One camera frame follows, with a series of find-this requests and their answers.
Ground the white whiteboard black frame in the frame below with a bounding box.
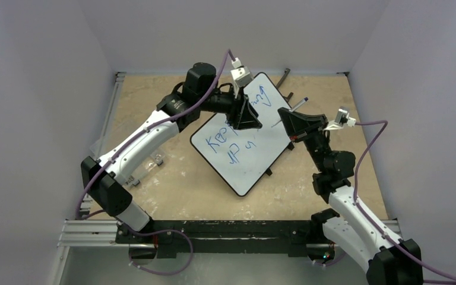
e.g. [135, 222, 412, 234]
[190, 72, 290, 197]

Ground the clear plastic bag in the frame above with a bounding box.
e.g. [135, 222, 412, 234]
[90, 119, 165, 189]

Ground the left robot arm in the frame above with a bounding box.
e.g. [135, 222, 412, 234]
[81, 59, 262, 243]

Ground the blue whiteboard marker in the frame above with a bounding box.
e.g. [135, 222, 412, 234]
[271, 97, 309, 128]

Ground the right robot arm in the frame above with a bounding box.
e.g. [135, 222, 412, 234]
[277, 107, 424, 284]

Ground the aluminium frame rail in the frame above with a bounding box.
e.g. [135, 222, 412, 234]
[47, 72, 126, 285]

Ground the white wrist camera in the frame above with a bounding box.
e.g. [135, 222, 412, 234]
[230, 57, 254, 99]
[324, 106, 357, 131]

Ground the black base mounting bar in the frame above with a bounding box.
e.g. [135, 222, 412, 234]
[115, 220, 336, 262]

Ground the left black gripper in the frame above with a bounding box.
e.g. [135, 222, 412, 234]
[198, 83, 262, 130]

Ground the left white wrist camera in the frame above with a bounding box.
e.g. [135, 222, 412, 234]
[230, 57, 254, 99]

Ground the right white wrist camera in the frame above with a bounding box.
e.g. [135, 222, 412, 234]
[324, 106, 357, 131]

